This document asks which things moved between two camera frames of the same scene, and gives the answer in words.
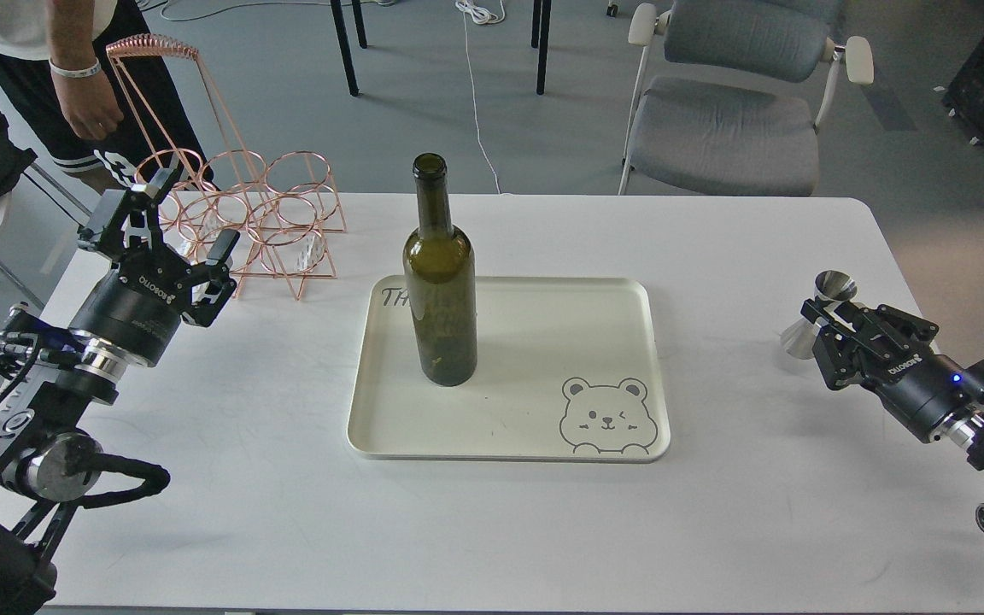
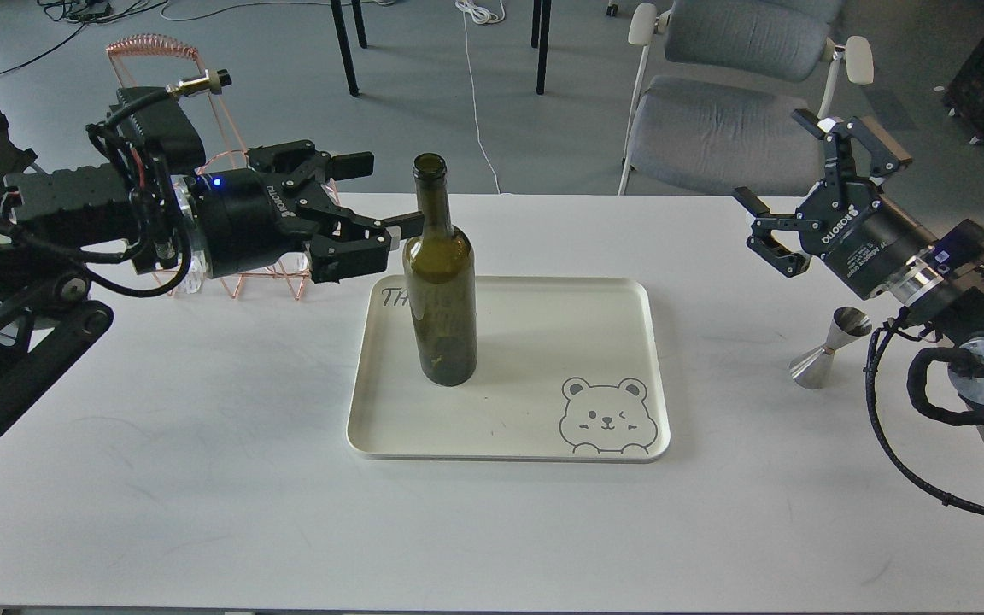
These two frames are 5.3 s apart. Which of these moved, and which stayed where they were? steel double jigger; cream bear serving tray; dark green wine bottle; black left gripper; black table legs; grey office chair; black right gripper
Moved: black right gripper; black left gripper; steel double jigger
Stayed: grey office chair; black table legs; dark green wine bottle; cream bear serving tray
